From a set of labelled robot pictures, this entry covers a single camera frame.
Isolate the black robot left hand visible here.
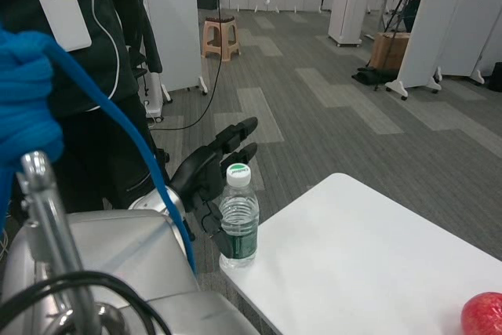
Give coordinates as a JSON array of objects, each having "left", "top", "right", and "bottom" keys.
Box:
[{"left": 168, "top": 116, "right": 259, "bottom": 260}]

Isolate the clear water bottle green label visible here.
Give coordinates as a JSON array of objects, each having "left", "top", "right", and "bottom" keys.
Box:
[{"left": 218, "top": 162, "right": 260, "bottom": 269}]

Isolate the white wheeled stand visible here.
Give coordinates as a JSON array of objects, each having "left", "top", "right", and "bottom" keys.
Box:
[{"left": 133, "top": 67, "right": 172, "bottom": 123}]

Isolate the silver robot torso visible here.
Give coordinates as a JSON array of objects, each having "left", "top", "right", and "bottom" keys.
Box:
[{"left": 0, "top": 209, "right": 275, "bottom": 335}]

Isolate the beige plastic stool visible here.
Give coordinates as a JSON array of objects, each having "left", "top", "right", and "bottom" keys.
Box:
[{"left": 202, "top": 15, "right": 241, "bottom": 62}]

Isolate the white room partition panel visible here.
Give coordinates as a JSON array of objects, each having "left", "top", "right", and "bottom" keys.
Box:
[
  {"left": 140, "top": 0, "right": 209, "bottom": 103},
  {"left": 384, "top": 0, "right": 502, "bottom": 100}
]

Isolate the silver metal carabiner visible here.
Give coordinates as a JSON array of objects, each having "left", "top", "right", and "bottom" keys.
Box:
[{"left": 15, "top": 150, "right": 125, "bottom": 335}]

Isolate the white ID badge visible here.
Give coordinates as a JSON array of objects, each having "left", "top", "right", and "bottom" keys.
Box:
[{"left": 38, "top": 0, "right": 93, "bottom": 53}]

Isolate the black bag on floor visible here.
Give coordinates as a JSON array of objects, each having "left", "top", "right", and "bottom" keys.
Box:
[{"left": 351, "top": 67, "right": 399, "bottom": 85}]

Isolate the brown cardboard box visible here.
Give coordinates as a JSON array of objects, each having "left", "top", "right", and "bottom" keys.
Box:
[{"left": 370, "top": 31, "right": 411, "bottom": 71}]

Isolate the white cabinet on casters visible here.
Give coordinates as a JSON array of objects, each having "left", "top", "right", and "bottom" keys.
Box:
[{"left": 328, "top": 0, "right": 366, "bottom": 48}]

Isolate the red apple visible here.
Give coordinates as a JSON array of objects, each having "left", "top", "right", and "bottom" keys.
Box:
[{"left": 460, "top": 291, "right": 502, "bottom": 335}]

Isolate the black cable on robot torso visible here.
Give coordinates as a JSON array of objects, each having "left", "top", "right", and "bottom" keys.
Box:
[{"left": 0, "top": 271, "right": 173, "bottom": 335}]

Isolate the blue rope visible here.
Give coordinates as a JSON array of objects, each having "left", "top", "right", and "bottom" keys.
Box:
[{"left": 0, "top": 24, "right": 197, "bottom": 277}]

